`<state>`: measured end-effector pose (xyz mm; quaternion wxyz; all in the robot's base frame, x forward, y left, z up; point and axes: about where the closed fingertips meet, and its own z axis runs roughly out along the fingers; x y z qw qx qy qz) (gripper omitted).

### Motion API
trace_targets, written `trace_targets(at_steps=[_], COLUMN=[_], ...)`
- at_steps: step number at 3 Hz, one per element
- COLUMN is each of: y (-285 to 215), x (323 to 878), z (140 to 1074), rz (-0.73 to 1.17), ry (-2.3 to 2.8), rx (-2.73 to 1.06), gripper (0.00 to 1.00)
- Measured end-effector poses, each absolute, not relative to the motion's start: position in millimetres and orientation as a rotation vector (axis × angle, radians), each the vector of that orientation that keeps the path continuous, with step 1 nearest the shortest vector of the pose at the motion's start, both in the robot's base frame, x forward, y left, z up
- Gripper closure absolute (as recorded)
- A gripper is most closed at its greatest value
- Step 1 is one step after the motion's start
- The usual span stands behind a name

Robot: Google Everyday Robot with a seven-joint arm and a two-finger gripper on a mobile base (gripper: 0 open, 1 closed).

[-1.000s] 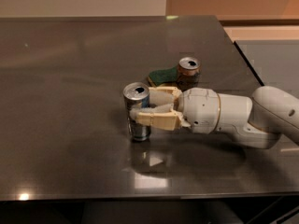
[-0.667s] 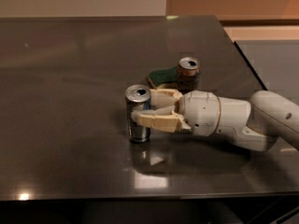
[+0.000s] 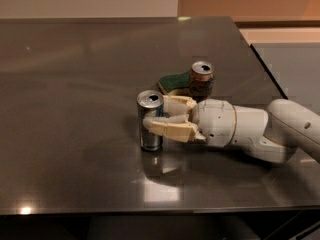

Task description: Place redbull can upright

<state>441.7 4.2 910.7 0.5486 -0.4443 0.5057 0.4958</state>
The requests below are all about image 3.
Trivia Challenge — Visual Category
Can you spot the grey side table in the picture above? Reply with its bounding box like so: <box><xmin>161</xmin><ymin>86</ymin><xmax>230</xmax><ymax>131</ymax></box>
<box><xmin>250</xmin><ymin>42</ymin><xmax>320</xmax><ymax>152</ymax></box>

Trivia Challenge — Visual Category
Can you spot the blue silver redbull can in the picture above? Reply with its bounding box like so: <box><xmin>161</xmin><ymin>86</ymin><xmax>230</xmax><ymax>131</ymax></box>
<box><xmin>137</xmin><ymin>90</ymin><xmax>164</xmax><ymax>151</ymax></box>

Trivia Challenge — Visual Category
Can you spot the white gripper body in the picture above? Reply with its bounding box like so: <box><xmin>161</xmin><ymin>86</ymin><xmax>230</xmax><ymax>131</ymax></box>
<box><xmin>192</xmin><ymin>99</ymin><xmax>236</xmax><ymax>148</ymax></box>

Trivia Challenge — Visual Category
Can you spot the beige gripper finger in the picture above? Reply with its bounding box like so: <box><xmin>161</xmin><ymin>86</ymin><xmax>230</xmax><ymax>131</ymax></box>
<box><xmin>143</xmin><ymin>117</ymin><xmax>206</xmax><ymax>143</ymax></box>
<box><xmin>163</xmin><ymin>95</ymin><xmax>197</xmax><ymax>116</ymax></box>

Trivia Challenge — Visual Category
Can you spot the green yellow sponge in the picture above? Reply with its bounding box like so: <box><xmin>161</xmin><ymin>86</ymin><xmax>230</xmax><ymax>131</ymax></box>
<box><xmin>158</xmin><ymin>72</ymin><xmax>189</xmax><ymax>96</ymax></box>

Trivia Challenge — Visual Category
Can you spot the brown opened soda can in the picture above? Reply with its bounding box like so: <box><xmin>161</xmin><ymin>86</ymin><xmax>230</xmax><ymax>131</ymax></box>
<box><xmin>189</xmin><ymin>61</ymin><xmax>215</xmax><ymax>101</ymax></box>

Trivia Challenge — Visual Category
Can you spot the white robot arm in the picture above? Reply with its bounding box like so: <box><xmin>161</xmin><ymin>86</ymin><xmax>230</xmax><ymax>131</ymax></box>
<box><xmin>143</xmin><ymin>96</ymin><xmax>320</xmax><ymax>163</ymax></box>

